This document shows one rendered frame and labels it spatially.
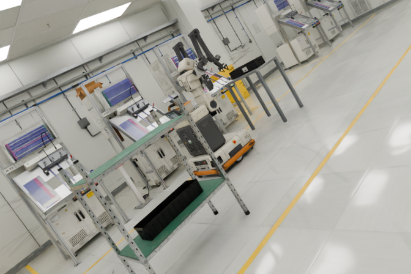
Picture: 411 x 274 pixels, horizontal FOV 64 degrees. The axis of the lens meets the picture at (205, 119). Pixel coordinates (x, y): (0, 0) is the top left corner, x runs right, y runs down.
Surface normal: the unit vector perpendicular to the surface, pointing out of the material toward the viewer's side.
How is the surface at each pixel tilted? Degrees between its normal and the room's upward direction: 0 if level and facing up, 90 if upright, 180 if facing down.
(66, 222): 90
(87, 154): 90
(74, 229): 91
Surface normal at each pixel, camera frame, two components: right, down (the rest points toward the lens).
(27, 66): 0.58, -0.22
